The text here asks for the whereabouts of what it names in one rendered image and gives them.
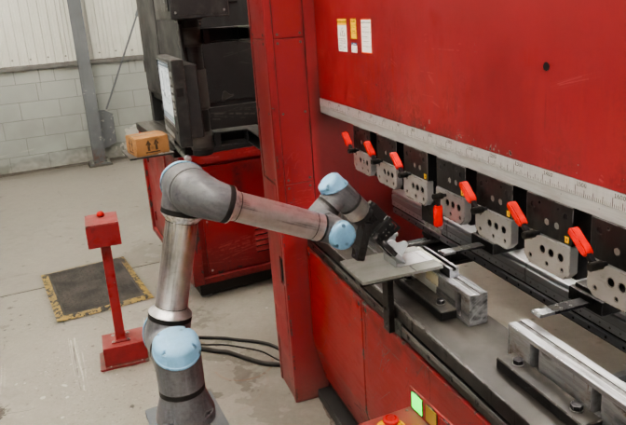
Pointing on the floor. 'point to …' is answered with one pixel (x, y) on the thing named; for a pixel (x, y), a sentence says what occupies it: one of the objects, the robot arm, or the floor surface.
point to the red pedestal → (115, 343)
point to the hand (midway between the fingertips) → (396, 258)
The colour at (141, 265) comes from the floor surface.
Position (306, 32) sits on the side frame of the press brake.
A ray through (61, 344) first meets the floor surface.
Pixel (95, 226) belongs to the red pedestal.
